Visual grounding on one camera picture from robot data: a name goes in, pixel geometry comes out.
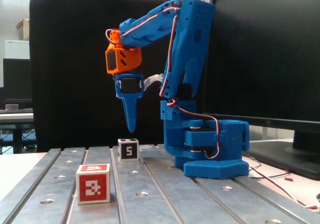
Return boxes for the black Dell monitor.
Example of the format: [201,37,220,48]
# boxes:
[202,0,320,181]

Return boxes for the red cube with white marker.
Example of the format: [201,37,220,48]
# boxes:
[75,163,111,205]

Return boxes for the red white base servo cable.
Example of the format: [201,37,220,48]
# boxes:
[166,97,222,160]

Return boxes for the slotted aluminium base plate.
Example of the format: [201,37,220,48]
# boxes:
[0,143,312,224]

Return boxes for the white background desk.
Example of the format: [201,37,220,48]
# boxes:
[0,108,36,155]

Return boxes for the white cabinet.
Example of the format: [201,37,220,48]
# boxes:
[4,39,30,59]

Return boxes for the black panel backdrop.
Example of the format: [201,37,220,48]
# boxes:
[29,0,205,153]

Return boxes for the orange and blue gripper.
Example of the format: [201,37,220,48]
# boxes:
[104,28,146,134]

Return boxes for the small dark background monitor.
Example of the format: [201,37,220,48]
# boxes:
[2,58,33,101]

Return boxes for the brown cardboard box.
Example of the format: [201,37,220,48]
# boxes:
[14,18,30,41]

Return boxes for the black cube with white marker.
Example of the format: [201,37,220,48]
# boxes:
[117,138,140,162]

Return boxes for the red white arm servo cable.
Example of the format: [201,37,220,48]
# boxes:
[121,5,182,97]

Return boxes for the red white black table cable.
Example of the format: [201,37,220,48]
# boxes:
[247,157,320,210]

